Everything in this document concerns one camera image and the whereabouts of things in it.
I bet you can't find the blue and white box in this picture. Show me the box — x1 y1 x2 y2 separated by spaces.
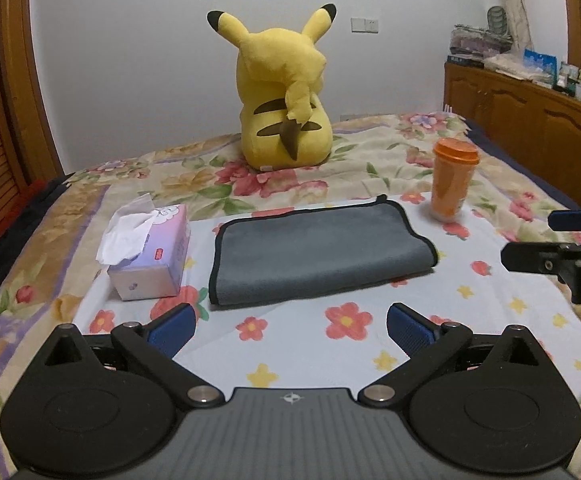
523 48 559 85

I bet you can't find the white floral cloth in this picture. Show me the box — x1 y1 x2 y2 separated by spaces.
73 191 581 413

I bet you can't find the purple tissue box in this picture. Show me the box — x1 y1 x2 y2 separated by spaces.
94 194 192 302

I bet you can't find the wooden cabinet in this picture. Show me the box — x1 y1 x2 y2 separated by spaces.
443 60 581 211

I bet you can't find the grey towel with black trim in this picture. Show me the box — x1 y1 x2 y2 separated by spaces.
208 193 439 307

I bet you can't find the orange cup with lid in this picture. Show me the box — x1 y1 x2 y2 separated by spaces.
430 137 481 224

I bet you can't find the pile of folded bags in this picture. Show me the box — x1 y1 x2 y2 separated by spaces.
447 22 515 69

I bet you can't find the cream curtain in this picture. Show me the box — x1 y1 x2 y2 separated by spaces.
489 0 535 58

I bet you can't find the floral bed blanket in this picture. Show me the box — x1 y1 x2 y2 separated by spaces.
0 110 581 480

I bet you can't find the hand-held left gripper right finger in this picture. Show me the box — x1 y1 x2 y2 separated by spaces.
360 303 542 408

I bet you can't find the group of small bottles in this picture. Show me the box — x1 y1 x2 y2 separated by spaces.
557 57 581 103

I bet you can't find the yellow plush toy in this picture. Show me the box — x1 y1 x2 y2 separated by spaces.
207 3 338 171

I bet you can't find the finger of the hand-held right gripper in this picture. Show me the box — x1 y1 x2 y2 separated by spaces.
500 241 569 276
547 207 581 234

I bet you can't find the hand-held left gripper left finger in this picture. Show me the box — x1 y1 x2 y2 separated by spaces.
44 303 222 409

